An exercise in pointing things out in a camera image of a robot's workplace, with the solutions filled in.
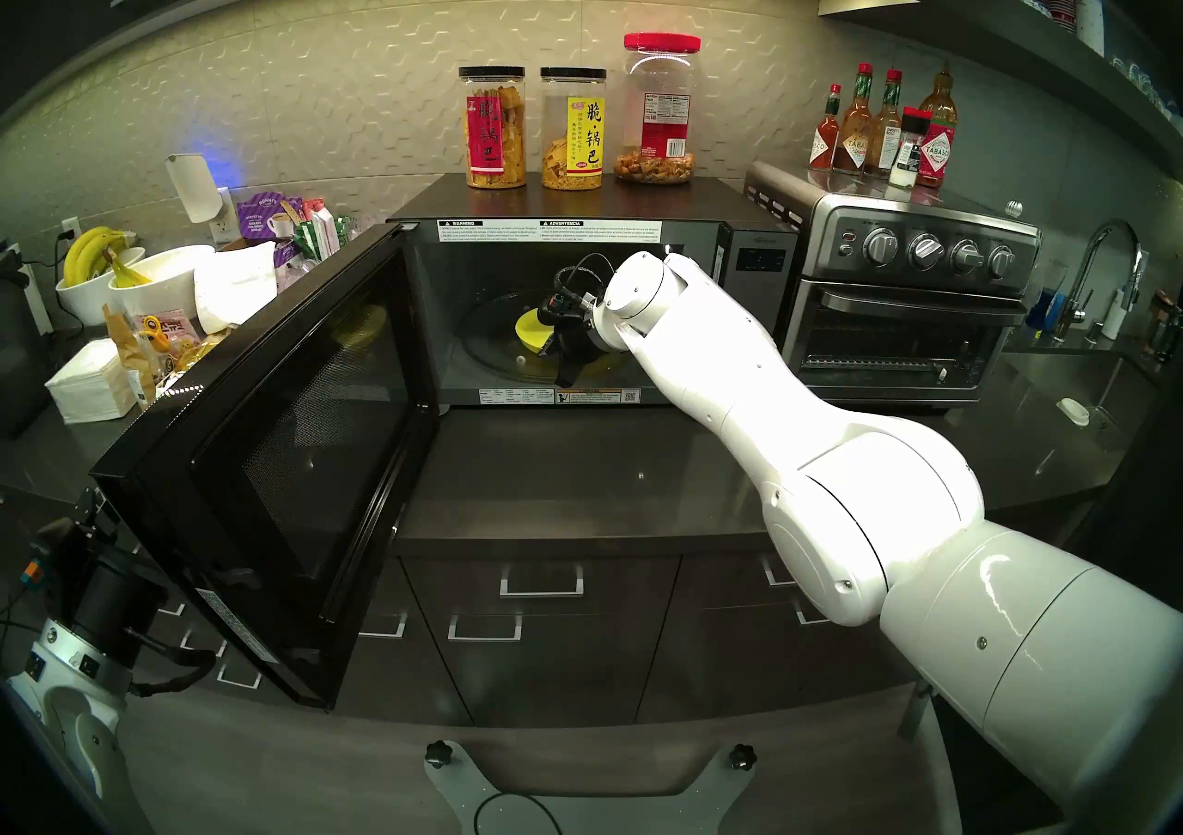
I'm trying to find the pink snack packet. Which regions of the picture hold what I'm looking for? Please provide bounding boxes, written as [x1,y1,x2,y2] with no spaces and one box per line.
[139,311,200,354]

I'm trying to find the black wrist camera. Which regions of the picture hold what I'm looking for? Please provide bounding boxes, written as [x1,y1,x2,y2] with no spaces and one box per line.
[550,262,616,318]
[23,519,91,608]

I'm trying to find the white napkin stack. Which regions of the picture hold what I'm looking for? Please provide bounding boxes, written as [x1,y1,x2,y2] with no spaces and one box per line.
[46,339,140,426]

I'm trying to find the green white sachet box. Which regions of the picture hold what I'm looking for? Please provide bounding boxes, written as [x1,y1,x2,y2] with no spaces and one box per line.
[294,198,357,263]

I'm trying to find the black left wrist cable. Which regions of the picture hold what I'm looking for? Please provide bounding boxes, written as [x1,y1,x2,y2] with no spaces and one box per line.
[125,630,215,700]

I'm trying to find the snack jar red label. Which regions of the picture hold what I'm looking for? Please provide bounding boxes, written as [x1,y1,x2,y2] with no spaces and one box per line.
[458,66,528,191]

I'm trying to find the dark wall shelf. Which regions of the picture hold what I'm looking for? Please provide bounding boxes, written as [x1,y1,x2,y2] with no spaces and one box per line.
[818,0,1183,183]

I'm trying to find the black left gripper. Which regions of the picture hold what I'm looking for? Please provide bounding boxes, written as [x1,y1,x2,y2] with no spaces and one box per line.
[67,489,169,668]

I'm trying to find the stainless steel toaster oven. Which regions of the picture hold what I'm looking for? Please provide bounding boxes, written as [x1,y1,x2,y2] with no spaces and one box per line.
[745,160,1043,409]

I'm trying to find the orange-brown hot sauce bottle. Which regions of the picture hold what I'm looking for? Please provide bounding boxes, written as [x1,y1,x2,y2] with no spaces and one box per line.
[833,62,877,175]

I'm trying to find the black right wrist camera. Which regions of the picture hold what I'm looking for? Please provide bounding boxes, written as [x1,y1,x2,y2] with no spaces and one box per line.
[550,262,616,318]

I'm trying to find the stainless steel sink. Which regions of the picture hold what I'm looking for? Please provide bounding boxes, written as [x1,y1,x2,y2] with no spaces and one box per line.
[1003,348,1156,455]

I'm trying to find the dark lower drawer cabinets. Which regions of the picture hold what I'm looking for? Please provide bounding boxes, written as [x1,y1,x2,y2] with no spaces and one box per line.
[0,491,1110,732]

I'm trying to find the black glass microwave door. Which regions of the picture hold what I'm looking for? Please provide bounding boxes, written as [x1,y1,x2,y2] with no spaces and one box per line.
[91,223,441,710]

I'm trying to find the black cap spice shaker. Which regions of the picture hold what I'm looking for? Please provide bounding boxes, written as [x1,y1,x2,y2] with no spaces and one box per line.
[889,107,933,190]

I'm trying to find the large clear jar red lid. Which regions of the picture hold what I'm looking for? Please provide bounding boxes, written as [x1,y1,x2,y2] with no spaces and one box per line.
[621,32,702,186]

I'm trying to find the pale brown hot sauce bottle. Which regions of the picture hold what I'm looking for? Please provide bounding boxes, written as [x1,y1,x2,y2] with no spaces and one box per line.
[867,69,905,178]

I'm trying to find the brown kraft paper bag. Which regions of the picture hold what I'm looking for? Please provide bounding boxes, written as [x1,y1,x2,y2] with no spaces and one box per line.
[102,305,165,409]

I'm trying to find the chrome kitchen faucet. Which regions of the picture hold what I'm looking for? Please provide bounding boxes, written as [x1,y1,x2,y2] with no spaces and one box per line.
[1054,220,1147,344]

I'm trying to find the white plug-in device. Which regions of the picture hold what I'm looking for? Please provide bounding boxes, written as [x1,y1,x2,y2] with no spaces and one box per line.
[165,153,223,224]

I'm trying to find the white paper bag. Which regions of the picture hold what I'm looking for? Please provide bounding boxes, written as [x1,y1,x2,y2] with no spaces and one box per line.
[194,242,280,335]

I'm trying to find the glass microwave turntable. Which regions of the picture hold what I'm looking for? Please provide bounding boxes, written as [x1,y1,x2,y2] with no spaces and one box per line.
[459,288,648,386]

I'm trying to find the large red Tabasco bottle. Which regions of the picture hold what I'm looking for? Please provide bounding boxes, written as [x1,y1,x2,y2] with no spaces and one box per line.
[917,61,959,189]

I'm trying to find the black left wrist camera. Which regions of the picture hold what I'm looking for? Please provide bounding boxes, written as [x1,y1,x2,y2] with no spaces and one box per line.
[23,519,91,608]

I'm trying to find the small white bowl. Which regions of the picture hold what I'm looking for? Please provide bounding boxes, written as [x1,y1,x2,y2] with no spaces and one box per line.
[55,246,147,328]

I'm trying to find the yellow plate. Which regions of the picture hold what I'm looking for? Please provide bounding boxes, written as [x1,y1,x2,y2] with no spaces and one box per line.
[515,306,640,381]

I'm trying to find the black countertop appliance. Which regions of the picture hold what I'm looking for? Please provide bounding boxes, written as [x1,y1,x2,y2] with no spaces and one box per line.
[0,246,52,437]

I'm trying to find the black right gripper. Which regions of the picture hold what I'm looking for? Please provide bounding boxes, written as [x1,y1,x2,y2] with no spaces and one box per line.
[539,308,609,388]

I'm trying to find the snack jar yellow label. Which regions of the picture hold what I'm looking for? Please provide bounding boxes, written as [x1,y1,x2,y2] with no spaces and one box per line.
[540,67,608,193]

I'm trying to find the yellow banana bunch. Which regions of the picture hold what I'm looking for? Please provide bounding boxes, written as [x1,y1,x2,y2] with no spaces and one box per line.
[62,226,140,289]

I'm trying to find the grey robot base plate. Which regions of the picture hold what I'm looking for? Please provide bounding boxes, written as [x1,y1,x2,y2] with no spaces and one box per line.
[425,739,759,835]

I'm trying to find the small red Tabasco bottle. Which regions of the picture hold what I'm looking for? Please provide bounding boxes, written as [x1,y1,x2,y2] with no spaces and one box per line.
[809,84,844,171]

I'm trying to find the brown glass bottle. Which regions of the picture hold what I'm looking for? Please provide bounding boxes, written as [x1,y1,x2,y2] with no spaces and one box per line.
[1146,288,1183,363]

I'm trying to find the large white bowl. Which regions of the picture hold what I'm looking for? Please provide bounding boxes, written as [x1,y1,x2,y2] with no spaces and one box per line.
[109,244,218,335]

